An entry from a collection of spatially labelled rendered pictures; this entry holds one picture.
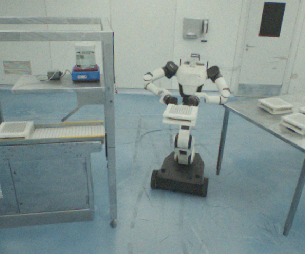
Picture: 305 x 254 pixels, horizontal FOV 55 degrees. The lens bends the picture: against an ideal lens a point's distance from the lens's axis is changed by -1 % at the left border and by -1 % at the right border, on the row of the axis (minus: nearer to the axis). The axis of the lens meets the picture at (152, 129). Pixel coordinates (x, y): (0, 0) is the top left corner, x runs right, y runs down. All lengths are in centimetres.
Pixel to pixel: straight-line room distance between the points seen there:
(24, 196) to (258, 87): 491
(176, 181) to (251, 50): 369
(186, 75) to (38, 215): 181
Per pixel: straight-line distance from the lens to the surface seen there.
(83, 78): 220
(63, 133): 246
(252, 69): 616
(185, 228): 277
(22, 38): 205
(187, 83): 283
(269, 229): 296
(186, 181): 301
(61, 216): 281
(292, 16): 622
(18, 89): 214
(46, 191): 264
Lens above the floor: 191
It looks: 25 degrees down
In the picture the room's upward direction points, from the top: 2 degrees clockwise
